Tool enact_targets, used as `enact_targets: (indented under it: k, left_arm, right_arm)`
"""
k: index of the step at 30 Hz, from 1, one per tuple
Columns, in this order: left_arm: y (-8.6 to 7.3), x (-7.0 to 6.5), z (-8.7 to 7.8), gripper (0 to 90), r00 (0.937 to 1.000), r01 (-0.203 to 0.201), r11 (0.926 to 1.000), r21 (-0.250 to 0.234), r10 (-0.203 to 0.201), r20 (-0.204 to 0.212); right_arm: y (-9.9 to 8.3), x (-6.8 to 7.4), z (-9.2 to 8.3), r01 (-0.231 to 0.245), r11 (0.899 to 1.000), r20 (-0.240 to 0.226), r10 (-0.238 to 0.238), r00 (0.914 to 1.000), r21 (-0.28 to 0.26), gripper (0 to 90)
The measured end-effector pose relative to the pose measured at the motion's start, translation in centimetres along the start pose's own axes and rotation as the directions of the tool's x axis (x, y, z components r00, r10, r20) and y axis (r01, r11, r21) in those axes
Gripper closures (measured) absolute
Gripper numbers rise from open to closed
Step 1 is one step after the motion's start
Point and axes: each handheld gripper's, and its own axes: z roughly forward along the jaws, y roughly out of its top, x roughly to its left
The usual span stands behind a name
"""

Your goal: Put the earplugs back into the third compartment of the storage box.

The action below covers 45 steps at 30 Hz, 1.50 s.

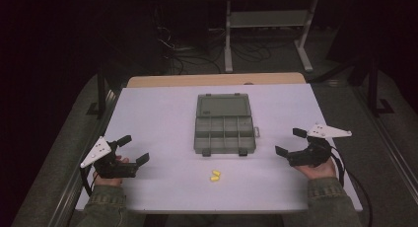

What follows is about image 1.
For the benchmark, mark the person's right hand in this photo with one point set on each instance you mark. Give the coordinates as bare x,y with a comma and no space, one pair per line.
320,171

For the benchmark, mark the aluminium rail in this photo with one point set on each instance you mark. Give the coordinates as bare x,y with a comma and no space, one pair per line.
70,187
391,148

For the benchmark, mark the black metal stand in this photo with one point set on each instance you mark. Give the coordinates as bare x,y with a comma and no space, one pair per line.
373,89
102,92

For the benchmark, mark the yellow foam earplug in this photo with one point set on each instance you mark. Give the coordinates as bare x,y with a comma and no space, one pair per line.
216,172
214,178

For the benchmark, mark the person's left hand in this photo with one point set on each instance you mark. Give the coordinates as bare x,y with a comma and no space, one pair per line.
108,182

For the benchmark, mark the white metal table frame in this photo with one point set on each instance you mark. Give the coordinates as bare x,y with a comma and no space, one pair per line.
269,19

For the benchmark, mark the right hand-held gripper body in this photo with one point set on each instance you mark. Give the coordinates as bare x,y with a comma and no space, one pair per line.
313,153

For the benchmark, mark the grey plastic compartment box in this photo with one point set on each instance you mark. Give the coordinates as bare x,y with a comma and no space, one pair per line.
225,128

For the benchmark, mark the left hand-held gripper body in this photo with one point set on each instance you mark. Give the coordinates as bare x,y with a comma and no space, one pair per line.
98,149

